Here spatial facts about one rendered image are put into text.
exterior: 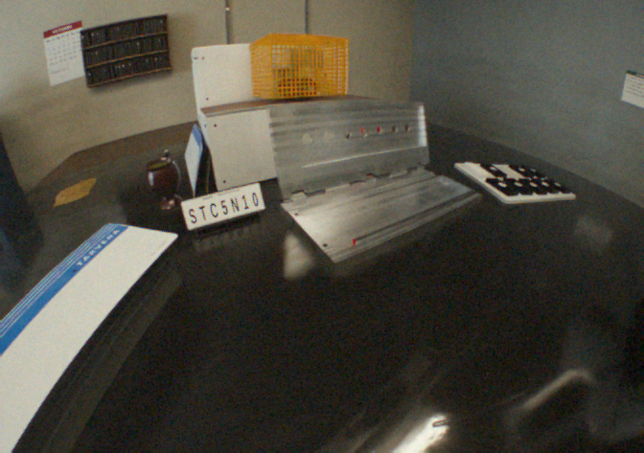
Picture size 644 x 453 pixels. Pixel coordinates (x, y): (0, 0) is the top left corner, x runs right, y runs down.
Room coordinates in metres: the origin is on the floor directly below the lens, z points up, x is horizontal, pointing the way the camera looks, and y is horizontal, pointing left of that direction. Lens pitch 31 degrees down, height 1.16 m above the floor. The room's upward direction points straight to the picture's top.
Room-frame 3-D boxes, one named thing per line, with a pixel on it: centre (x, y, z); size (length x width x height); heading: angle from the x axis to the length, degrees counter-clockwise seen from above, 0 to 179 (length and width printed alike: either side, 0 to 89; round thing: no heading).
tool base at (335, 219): (0.46, -0.16, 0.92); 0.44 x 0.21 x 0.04; 120
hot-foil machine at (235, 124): (0.88, 0.04, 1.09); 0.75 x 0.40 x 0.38; 120
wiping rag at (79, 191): (0.58, 0.91, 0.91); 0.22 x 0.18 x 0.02; 41
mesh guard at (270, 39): (0.78, 0.07, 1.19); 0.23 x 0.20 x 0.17; 120
